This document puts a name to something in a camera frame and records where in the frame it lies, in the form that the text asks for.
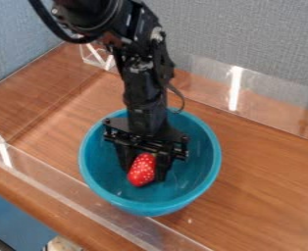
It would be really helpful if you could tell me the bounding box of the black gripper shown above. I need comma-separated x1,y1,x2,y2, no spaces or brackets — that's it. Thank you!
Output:
102,97,189,181

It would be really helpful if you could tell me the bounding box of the red toy strawberry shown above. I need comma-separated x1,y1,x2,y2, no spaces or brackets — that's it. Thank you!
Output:
127,153,156,187

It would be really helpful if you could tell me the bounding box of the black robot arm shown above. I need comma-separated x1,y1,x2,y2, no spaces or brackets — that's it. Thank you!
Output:
28,0,189,181

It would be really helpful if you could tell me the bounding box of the blue plastic bowl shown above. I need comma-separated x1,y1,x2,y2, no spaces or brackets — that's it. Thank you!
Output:
79,112,222,217

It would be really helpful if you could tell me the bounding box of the clear acrylic front barrier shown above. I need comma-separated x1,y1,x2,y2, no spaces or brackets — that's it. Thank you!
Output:
0,134,214,251

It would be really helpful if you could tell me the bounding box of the clear acrylic barrier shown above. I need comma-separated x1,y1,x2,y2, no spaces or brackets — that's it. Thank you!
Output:
0,134,214,251
174,55,308,139

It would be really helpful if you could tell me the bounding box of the clear acrylic back barrier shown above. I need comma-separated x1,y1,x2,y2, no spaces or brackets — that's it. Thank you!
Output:
174,55,308,139

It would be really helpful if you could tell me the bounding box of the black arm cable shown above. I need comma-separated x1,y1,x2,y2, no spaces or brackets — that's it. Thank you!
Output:
166,81,188,115

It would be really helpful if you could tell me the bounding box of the clear acrylic corner bracket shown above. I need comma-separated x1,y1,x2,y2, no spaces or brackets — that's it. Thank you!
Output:
81,43,115,72

